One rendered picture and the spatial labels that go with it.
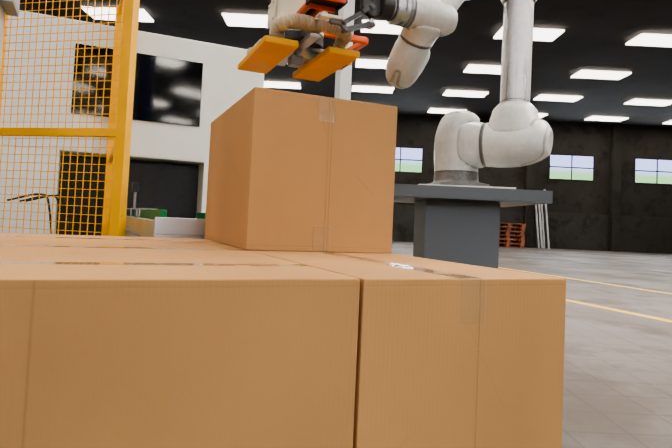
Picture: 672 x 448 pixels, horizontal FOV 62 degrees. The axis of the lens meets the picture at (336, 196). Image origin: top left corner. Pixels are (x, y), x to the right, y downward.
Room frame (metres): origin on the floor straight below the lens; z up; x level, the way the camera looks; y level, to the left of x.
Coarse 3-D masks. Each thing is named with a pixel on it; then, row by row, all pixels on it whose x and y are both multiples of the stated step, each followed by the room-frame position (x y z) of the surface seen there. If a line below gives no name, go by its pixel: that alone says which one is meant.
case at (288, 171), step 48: (288, 96) 1.38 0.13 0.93; (240, 144) 1.45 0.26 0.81; (288, 144) 1.38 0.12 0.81; (336, 144) 1.43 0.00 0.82; (384, 144) 1.48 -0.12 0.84; (240, 192) 1.43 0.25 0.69; (288, 192) 1.38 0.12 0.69; (336, 192) 1.43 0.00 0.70; (384, 192) 1.49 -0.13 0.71; (240, 240) 1.40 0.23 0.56; (288, 240) 1.38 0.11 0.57; (336, 240) 1.43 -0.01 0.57; (384, 240) 1.49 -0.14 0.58
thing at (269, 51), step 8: (264, 40) 1.50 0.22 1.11; (272, 40) 1.51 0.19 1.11; (280, 40) 1.52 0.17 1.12; (288, 40) 1.52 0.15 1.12; (296, 40) 1.54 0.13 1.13; (256, 48) 1.58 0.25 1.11; (264, 48) 1.56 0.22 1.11; (272, 48) 1.56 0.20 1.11; (280, 48) 1.56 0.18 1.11; (288, 48) 1.55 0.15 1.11; (296, 48) 1.55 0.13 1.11; (248, 56) 1.67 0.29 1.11; (256, 56) 1.65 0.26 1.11; (264, 56) 1.64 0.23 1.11; (272, 56) 1.64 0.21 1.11; (280, 56) 1.63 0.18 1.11; (240, 64) 1.77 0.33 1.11; (248, 64) 1.74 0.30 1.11; (256, 64) 1.73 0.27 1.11; (264, 64) 1.73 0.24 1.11; (272, 64) 1.73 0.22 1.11; (256, 72) 1.83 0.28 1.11; (264, 72) 1.83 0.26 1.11
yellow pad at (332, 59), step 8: (328, 48) 1.58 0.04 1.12; (336, 48) 1.58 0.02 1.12; (320, 56) 1.63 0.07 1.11; (328, 56) 1.61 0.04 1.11; (336, 56) 1.61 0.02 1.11; (344, 56) 1.60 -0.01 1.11; (352, 56) 1.60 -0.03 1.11; (304, 64) 1.77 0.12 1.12; (312, 64) 1.71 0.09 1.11; (320, 64) 1.70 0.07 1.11; (328, 64) 1.70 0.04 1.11; (336, 64) 1.69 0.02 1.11; (344, 64) 1.69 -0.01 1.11; (296, 72) 1.84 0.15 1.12; (304, 72) 1.80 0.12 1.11; (312, 72) 1.80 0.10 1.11; (320, 72) 1.79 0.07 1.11; (328, 72) 1.79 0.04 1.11; (312, 80) 1.90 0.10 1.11; (320, 80) 1.90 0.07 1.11
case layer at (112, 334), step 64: (0, 256) 0.88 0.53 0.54; (64, 256) 0.94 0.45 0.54; (128, 256) 1.00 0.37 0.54; (192, 256) 1.07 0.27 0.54; (256, 256) 1.15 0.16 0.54; (320, 256) 1.24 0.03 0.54; (384, 256) 1.35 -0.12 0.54; (0, 320) 0.62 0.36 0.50; (64, 320) 0.64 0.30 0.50; (128, 320) 0.67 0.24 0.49; (192, 320) 0.70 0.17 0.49; (256, 320) 0.74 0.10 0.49; (320, 320) 0.77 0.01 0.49; (384, 320) 0.82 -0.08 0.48; (448, 320) 0.86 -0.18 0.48; (512, 320) 0.91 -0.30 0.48; (0, 384) 0.62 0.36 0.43; (64, 384) 0.65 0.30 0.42; (128, 384) 0.67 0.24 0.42; (192, 384) 0.70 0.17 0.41; (256, 384) 0.74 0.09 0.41; (320, 384) 0.78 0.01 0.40; (384, 384) 0.82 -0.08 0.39; (448, 384) 0.86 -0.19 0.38; (512, 384) 0.92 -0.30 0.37
